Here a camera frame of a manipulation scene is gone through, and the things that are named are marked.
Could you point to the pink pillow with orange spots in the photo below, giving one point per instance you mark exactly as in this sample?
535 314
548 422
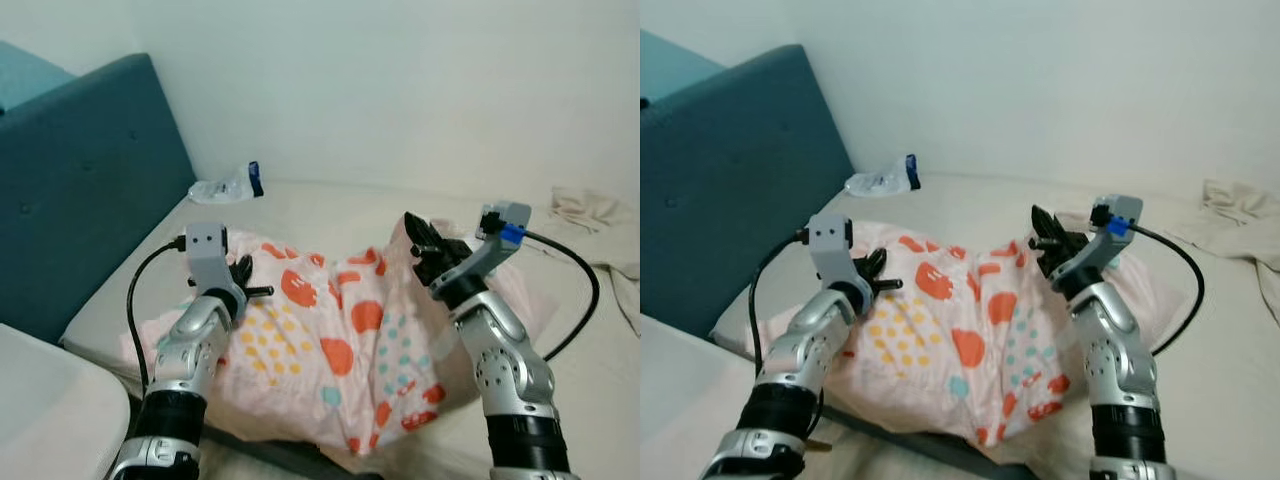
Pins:
960 330
330 340

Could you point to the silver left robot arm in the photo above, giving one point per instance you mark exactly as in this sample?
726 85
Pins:
800 350
190 350

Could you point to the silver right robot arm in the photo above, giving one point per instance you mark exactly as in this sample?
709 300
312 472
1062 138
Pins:
1115 360
500 360

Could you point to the bed with cream sheet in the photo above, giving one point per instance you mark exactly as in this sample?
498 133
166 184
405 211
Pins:
980 200
330 205

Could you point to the clear plastic bag blue label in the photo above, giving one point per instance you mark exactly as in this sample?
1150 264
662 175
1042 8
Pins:
880 182
225 188

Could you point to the crumpled beige cloth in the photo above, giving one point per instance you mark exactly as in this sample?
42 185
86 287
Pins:
600 215
1245 205

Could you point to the white smooth furniture piece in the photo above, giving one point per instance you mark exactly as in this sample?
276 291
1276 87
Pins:
690 400
50 410

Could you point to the pale teal panel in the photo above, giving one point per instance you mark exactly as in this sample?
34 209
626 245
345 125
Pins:
670 65
25 75

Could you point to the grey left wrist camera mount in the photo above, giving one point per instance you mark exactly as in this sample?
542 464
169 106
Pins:
208 250
830 240

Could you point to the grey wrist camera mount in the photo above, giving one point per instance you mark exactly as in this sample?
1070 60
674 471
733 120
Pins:
830 240
485 258
208 250
1110 250

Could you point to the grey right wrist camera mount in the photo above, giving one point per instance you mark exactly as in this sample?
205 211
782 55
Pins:
485 258
1110 250

